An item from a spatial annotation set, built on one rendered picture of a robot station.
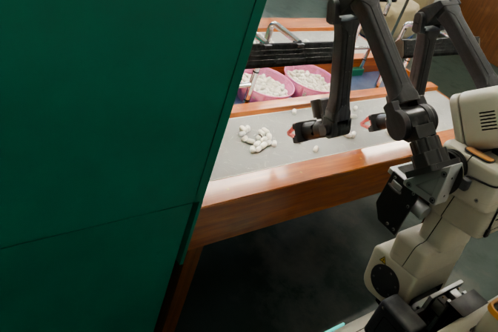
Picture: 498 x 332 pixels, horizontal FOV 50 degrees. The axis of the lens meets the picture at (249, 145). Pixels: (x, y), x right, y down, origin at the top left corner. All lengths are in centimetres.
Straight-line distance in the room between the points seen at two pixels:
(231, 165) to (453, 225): 73
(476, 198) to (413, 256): 29
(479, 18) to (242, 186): 532
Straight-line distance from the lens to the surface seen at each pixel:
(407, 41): 239
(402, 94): 138
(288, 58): 188
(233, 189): 169
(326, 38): 316
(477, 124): 143
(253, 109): 213
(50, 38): 101
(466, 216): 152
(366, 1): 146
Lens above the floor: 181
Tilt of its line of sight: 33 degrees down
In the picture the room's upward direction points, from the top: 20 degrees clockwise
